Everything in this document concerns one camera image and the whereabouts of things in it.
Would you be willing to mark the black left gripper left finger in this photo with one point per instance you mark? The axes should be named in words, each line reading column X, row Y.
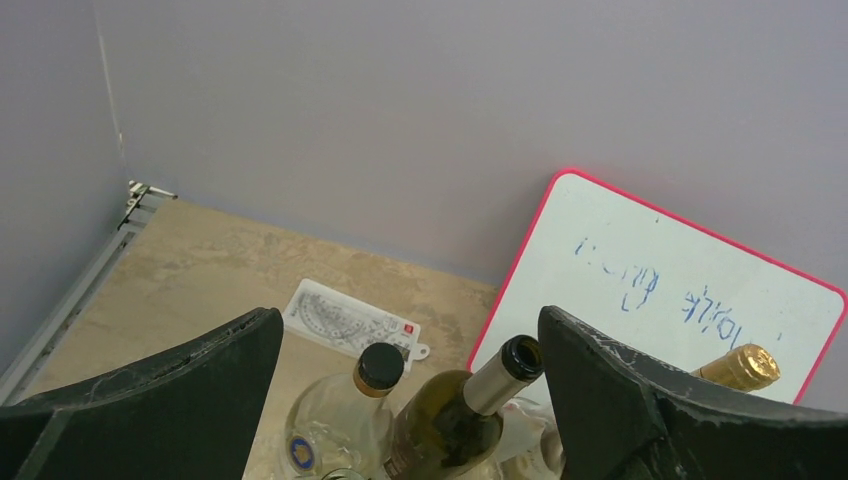
column 189, row 412

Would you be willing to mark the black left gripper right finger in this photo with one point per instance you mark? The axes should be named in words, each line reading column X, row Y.
column 623, row 414

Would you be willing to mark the brown wine bottle gold cap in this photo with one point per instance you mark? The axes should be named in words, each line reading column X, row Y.
column 746, row 368

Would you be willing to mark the brown bottle copper cap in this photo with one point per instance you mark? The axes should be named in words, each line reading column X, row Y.
column 343, row 420

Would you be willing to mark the white ruler set package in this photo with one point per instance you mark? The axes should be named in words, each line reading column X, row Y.
column 347, row 325

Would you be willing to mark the olive bottle silver cap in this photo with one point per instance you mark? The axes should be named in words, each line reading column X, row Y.
column 453, row 422

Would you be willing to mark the clear glass bottle black cap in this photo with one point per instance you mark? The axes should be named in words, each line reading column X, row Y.
column 530, row 445

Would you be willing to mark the pink framed whiteboard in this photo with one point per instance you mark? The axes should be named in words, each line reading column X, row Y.
column 662, row 285

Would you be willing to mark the aluminium frame rail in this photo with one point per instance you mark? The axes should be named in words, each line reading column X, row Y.
column 143, row 202

